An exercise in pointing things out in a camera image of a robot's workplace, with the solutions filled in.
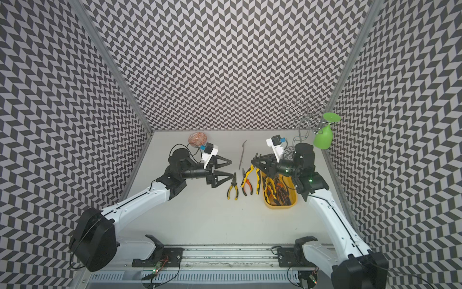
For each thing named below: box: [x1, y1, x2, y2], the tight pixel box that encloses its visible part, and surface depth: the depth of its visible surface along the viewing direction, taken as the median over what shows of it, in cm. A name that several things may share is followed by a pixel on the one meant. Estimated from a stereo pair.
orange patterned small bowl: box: [187, 131, 208, 148], surface depth 114 cm
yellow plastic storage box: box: [261, 170, 298, 210], surface depth 86 cm
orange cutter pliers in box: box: [274, 176, 292, 206], surface depth 88 cm
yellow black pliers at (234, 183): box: [226, 172, 239, 201], surface depth 93 cm
